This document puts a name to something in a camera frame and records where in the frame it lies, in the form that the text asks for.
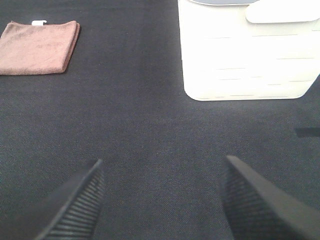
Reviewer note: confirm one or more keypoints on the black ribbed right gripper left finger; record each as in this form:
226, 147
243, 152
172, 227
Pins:
71, 212

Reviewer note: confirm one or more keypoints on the white plastic storage bin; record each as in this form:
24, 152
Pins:
249, 49

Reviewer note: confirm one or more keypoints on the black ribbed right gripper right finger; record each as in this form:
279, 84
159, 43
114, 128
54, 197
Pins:
258, 210

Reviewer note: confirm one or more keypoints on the pink-brown towel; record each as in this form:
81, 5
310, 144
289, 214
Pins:
27, 49

